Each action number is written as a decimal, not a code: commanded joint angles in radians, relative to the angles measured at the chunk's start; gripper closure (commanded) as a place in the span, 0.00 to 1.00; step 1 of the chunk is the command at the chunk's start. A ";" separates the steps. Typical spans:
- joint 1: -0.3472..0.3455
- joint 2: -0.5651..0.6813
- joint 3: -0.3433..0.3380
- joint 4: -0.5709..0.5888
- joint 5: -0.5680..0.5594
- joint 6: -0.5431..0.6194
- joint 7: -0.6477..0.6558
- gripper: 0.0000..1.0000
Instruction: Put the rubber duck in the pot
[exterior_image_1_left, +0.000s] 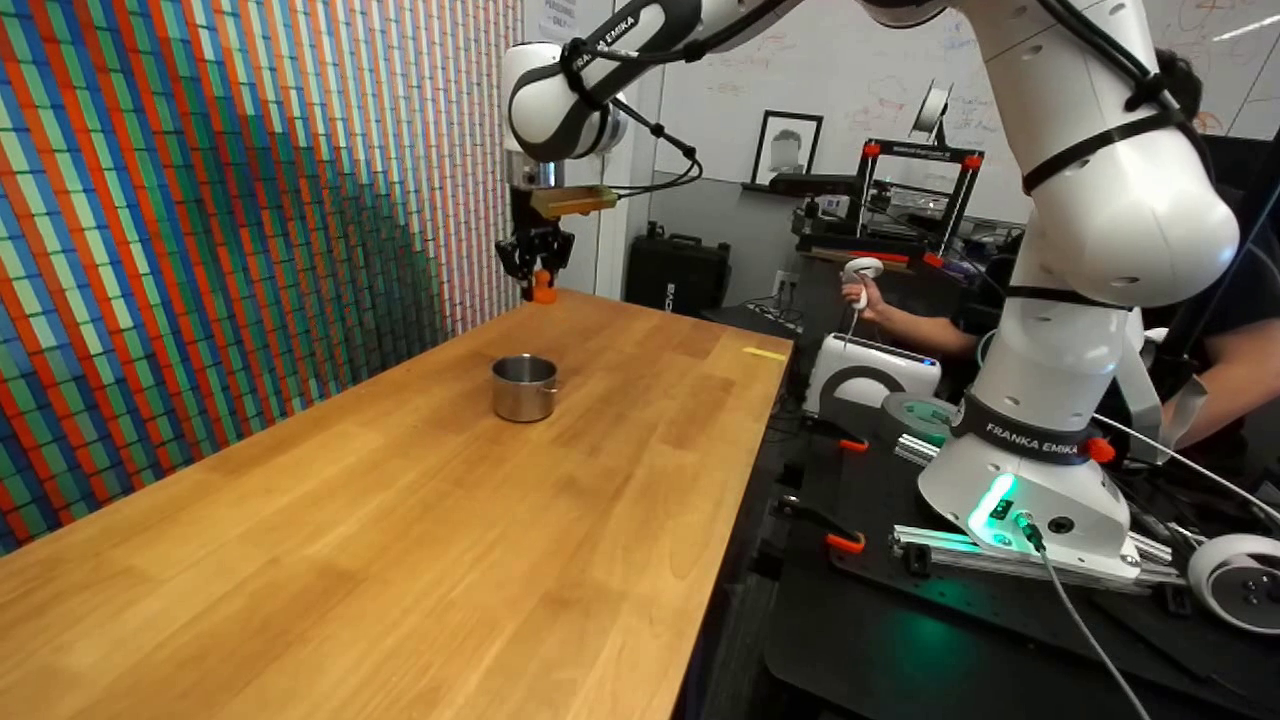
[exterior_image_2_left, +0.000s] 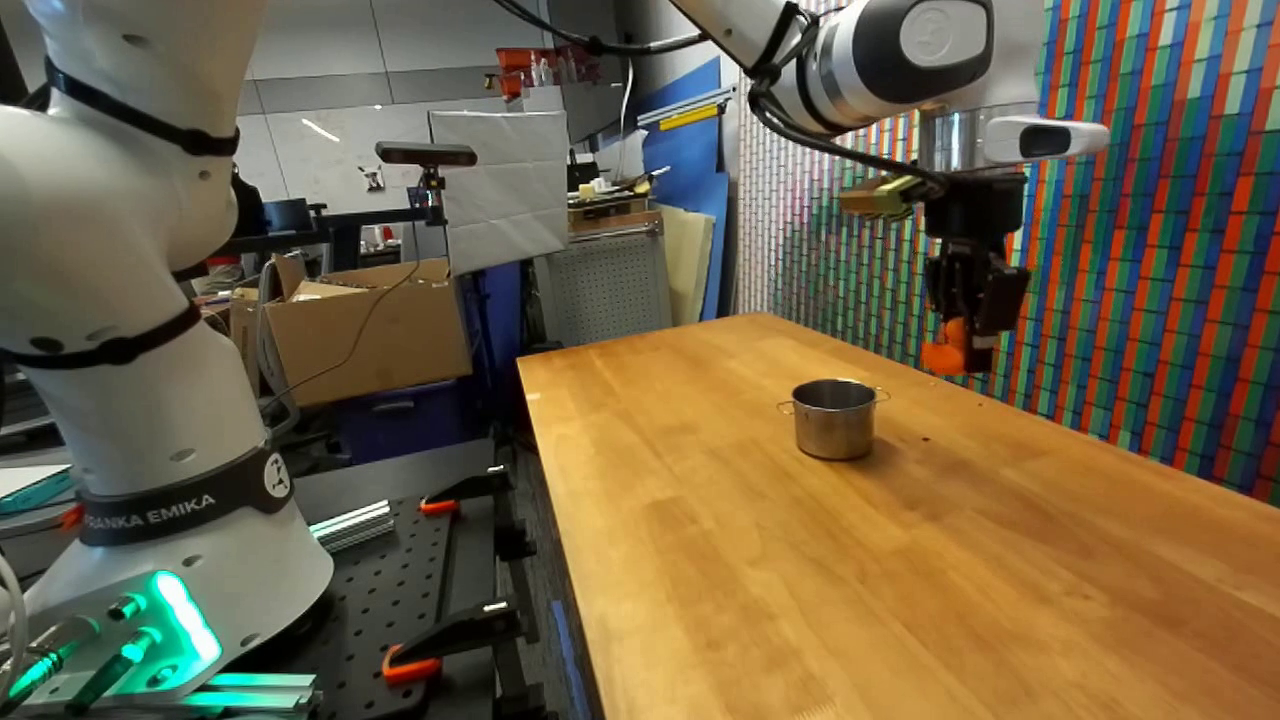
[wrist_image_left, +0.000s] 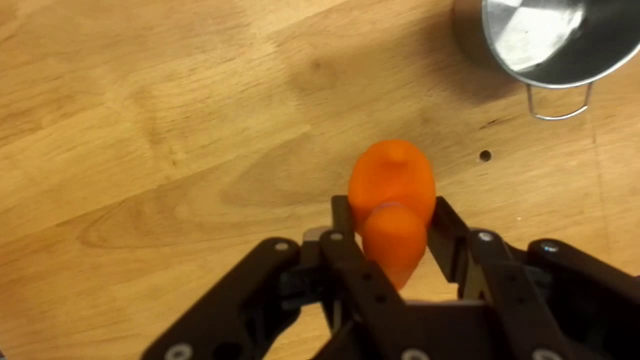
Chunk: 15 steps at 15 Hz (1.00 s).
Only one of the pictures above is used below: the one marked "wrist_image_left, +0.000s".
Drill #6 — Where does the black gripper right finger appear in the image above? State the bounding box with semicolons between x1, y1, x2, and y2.
426;194;640;360

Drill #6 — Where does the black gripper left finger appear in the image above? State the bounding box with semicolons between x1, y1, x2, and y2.
140;194;405;360

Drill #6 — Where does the orange carrot toy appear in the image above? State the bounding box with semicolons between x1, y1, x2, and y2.
346;138;439;292

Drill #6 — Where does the small stainless steel pot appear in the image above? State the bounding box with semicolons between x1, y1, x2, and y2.
477;0;640;124

